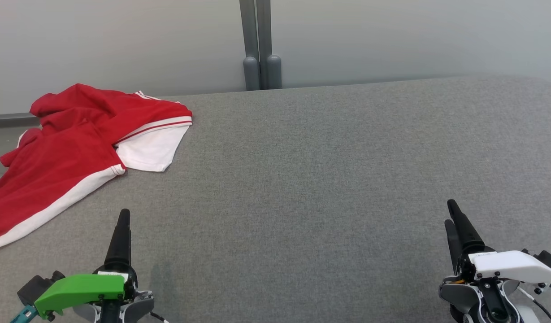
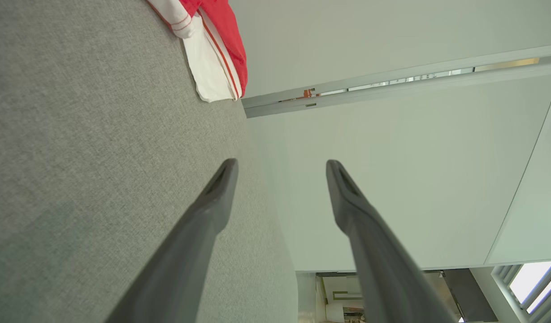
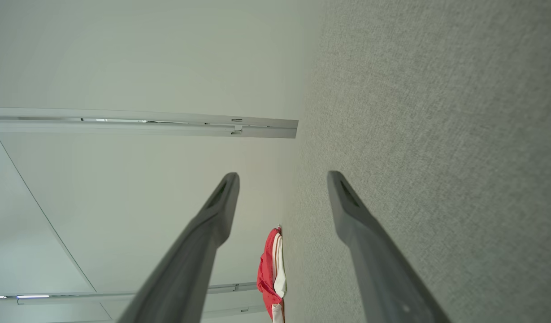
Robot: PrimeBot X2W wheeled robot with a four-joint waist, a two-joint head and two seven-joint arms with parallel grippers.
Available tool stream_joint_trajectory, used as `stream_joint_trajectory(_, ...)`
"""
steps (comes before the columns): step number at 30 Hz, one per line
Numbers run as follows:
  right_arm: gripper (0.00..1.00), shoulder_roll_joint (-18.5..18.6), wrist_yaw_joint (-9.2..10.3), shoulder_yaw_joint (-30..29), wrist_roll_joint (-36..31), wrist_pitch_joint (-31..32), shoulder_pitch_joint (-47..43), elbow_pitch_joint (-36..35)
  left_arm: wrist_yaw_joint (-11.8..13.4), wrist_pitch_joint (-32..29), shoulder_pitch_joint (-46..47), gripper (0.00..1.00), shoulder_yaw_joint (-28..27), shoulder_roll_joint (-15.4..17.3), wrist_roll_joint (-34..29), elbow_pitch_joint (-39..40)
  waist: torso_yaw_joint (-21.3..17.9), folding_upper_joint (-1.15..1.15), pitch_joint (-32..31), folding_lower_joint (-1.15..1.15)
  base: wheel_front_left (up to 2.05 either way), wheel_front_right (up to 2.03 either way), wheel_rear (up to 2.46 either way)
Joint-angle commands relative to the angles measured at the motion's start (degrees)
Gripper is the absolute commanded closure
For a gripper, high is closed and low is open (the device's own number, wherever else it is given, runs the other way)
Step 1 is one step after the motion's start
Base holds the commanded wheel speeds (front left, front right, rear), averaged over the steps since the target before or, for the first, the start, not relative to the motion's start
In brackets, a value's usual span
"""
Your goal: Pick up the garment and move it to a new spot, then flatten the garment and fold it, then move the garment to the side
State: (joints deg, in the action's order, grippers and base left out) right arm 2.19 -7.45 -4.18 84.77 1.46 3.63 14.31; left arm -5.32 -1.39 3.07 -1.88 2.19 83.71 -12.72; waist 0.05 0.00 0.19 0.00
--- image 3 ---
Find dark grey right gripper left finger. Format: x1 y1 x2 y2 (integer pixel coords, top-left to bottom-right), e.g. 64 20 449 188
118 172 240 323

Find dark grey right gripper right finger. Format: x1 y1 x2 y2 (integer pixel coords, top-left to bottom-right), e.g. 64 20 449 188
327 170 451 323

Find red white lettered jersey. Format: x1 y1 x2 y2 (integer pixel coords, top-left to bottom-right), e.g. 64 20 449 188
256 224 287 323

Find grey metal double frame post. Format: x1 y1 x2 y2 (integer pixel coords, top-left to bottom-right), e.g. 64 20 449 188
0 107 299 139
0 282 267 321

